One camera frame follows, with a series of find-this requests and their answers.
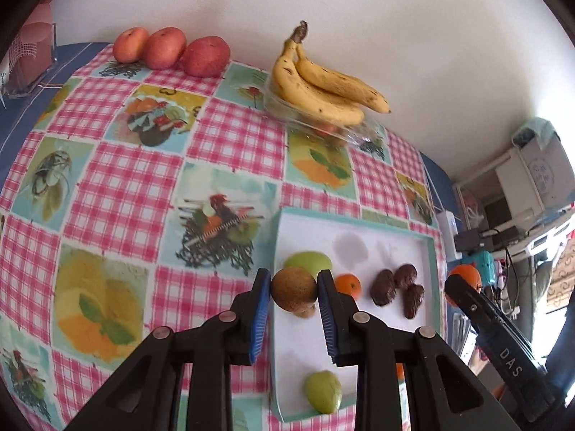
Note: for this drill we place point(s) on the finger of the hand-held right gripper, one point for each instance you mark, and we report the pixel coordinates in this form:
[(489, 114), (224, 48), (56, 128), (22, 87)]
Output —
[(485, 323)]

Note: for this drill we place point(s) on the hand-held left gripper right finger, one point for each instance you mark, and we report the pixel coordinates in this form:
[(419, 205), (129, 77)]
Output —
[(327, 318)]

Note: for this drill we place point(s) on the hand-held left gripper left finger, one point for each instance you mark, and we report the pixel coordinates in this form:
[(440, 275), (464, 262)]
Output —
[(259, 318)]

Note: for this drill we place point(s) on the brown longan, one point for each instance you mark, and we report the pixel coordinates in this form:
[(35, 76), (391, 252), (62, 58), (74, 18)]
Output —
[(306, 312), (294, 289)]

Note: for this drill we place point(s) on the teal and white tray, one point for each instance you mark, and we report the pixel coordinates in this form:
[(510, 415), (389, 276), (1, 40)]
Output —
[(296, 350)]

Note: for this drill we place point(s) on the small tangerine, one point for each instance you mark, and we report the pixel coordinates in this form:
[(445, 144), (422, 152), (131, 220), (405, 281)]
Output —
[(467, 274)]

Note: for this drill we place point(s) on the oval green fruit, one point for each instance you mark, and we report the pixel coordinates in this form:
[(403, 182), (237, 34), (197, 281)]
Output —
[(310, 262)]

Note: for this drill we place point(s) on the dark red date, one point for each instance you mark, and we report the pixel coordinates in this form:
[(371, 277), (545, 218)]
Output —
[(405, 276), (413, 301), (383, 294)]

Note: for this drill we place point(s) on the pointed green fruit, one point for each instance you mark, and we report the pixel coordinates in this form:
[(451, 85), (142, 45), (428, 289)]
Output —
[(323, 390)]

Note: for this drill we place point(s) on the teal plastic case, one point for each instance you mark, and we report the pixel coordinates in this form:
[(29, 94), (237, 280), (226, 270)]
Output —
[(487, 269)]

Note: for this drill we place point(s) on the black box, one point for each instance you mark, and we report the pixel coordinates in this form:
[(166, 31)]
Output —
[(467, 238)]

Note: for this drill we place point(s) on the patterned brown cloth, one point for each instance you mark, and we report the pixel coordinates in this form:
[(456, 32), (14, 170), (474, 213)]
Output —
[(564, 278)]

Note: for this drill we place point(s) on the white power adapter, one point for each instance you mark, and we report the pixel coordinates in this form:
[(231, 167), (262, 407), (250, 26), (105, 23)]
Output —
[(447, 226)]

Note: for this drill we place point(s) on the white printer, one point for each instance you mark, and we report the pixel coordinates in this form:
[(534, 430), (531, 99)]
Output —
[(530, 179)]

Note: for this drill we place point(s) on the clear plastic container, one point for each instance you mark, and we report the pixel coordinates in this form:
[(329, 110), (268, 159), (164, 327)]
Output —
[(359, 132)]

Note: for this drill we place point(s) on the orange in plastic container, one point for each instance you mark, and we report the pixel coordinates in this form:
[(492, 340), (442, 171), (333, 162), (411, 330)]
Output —
[(331, 129)]

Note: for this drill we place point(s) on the teal cloth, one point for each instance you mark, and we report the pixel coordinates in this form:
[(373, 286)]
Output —
[(537, 128)]

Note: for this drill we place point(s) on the yellow banana bunch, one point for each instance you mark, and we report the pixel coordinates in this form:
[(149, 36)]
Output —
[(323, 94)]

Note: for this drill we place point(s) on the dark red apple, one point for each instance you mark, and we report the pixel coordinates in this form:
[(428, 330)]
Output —
[(205, 56)]

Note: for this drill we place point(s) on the pale orange apple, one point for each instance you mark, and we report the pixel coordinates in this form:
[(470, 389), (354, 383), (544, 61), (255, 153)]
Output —
[(130, 45)]

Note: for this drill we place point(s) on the clear square vase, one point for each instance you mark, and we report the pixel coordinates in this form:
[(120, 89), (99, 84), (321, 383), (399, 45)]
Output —
[(31, 63)]

